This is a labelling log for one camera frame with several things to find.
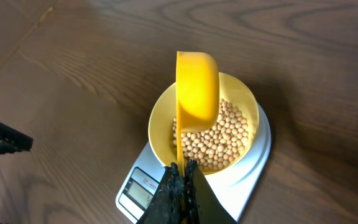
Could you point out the white kitchen scale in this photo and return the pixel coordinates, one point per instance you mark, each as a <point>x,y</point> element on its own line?
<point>233,187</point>

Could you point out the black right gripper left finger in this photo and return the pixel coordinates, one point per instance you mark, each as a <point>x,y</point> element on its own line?
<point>166,204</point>

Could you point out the yellow bowl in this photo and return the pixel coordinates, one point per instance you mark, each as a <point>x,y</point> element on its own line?
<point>160,127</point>

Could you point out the yellow measuring scoop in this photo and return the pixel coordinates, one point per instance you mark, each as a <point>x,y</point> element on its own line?
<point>197,92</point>

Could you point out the soybeans in bowl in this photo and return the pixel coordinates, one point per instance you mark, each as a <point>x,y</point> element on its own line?
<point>219,146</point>

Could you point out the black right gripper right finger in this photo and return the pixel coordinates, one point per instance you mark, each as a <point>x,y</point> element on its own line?
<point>201,204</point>

